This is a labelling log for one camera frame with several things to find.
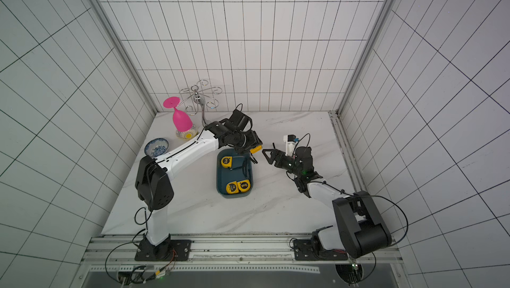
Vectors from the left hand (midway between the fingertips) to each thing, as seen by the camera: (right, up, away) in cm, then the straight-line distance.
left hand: (256, 149), depth 83 cm
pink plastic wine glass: (-36, +13, +9) cm, 40 cm away
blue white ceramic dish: (-53, -1, +18) cm, 55 cm away
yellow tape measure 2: (-15, -7, +11) cm, 20 cm away
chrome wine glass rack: (-26, +24, +4) cm, 35 cm away
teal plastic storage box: (-7, -11, +12) cm, 18 cm away
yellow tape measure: (0, 0, -2) cm, 2 cm away
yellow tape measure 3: (-11, -18, +3) cm, 21 cm away
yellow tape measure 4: (-6, -17, +4) cm, 19 cm away
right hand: (+2, -2, 0) cm, 2 cm away
